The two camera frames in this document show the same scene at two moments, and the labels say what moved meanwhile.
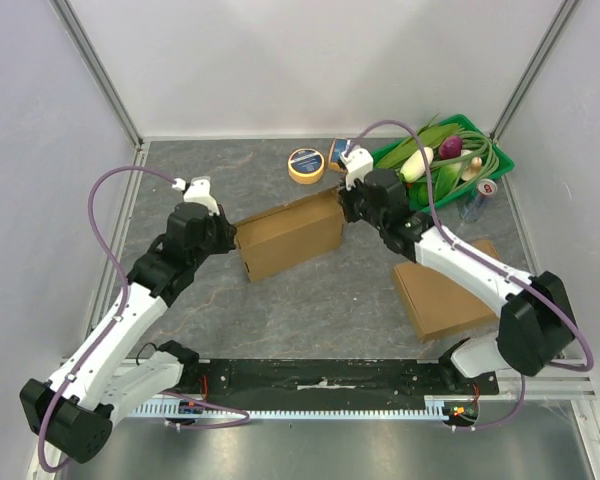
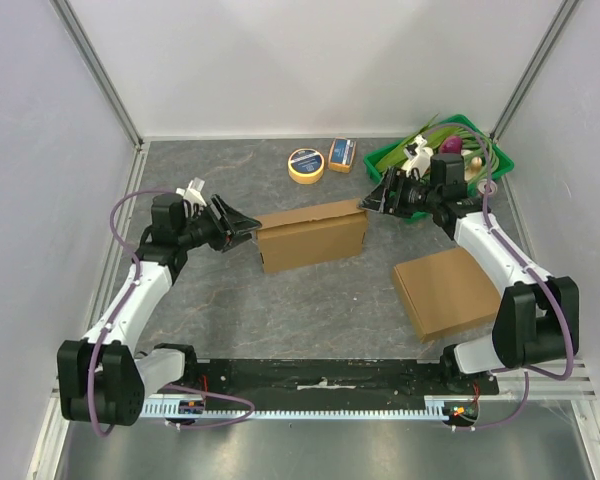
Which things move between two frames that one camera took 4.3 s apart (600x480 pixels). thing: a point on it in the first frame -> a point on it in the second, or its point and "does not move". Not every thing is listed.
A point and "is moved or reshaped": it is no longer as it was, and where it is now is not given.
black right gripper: [351, 203] -> [393, 191]
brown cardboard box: [436, 304] does not move
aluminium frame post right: [563, 16] does not move
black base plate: [335, 380] does not move
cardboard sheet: [302, 229] is moved or reshaped
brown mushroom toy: [476, 164] does not move
